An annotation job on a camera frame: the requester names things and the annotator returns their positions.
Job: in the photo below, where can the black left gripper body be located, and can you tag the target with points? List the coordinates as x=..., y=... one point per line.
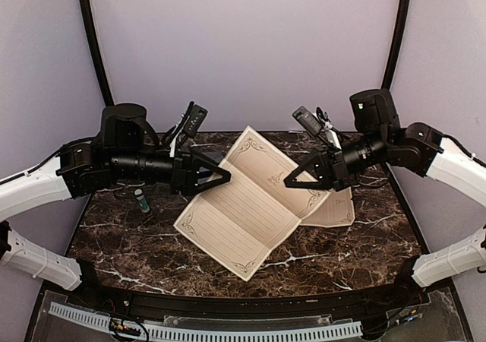
x=180, y=179

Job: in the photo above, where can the white slotted cable duct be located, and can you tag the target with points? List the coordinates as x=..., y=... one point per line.
x=98, y=321

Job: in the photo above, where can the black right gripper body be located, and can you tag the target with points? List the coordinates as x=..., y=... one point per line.
x=337, y=168

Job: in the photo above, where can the black frame post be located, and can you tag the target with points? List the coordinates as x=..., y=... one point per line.
x=95, y=53
x=396, y=44

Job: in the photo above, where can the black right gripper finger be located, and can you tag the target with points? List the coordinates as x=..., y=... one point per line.
x=312, y=185
x=308, y=169

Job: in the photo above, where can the grey paper envelope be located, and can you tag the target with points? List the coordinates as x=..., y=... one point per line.
x=215, y=156

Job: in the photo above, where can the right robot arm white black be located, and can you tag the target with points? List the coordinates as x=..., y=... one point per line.
x=419, y=148

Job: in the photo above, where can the beige lined letter paper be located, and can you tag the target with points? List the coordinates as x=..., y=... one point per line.
x=241, y=222

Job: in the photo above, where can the green white glue stick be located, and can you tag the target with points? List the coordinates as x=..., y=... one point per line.
x=142, y=201

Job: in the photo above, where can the black left frame post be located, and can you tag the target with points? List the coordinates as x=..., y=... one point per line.
x=95, y=53

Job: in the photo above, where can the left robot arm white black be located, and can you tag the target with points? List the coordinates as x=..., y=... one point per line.
x=126, y=148

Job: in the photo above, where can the beige letter sheet on table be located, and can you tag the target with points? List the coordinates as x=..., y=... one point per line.
x=337, y=210

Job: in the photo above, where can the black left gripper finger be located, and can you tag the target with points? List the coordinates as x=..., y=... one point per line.
x=203, y=167
x=195, y=186

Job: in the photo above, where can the black right frame post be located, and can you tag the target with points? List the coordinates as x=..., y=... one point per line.
x=396, y=44

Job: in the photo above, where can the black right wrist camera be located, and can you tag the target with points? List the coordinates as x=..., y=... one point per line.
x=308, y=121

